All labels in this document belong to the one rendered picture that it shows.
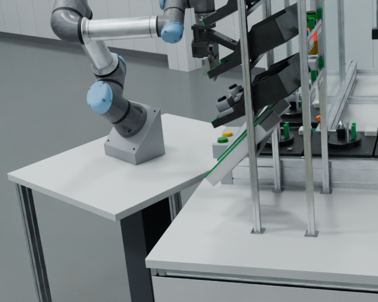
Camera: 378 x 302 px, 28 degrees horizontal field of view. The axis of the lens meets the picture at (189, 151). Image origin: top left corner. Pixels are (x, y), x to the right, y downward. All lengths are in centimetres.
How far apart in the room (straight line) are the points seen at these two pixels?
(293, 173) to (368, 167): 26
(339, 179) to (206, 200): 47
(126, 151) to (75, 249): 140
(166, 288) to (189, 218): 30
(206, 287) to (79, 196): 74
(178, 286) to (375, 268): 59
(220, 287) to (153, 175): 79
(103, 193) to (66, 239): 171
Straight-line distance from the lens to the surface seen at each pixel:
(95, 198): 279
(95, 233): 452
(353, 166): 265
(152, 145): 307
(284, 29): 221
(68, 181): 298
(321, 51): 250
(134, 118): 305
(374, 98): 359
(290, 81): 226
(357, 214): 249
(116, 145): 313
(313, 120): 305
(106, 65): 301
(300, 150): 274
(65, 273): 414
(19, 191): 319
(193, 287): 230
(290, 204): 258
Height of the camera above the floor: 194
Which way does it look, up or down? 20 degrees down
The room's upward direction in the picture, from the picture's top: 6 degrees counter-clockwise
